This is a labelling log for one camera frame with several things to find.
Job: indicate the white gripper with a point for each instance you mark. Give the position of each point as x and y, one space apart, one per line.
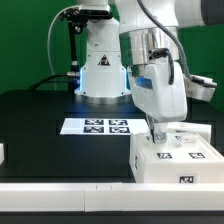
162 102

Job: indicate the small white cabinet top panel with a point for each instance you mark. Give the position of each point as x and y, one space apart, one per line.
142 147

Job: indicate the white cabinet body box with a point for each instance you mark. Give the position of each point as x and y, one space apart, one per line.
176 171

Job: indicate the white cabinet door panel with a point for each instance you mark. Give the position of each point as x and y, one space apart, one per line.
191 147

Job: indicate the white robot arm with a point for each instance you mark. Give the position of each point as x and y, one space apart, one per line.
135 43

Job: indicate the long white cabinet side piece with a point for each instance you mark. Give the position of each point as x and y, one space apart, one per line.
204 130

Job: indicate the white marker sheet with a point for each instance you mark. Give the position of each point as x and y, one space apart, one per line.
100 126

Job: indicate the white front fence bar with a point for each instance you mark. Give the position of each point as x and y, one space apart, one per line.
110 197

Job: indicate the white fence bar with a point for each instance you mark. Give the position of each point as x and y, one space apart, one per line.
110 197
1 153

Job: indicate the white left fence bar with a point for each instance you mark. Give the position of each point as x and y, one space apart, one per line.
1 153

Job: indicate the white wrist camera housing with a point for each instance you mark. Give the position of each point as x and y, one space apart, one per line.
203 91

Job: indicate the black camera stand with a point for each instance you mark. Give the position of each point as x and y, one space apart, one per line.
77 20

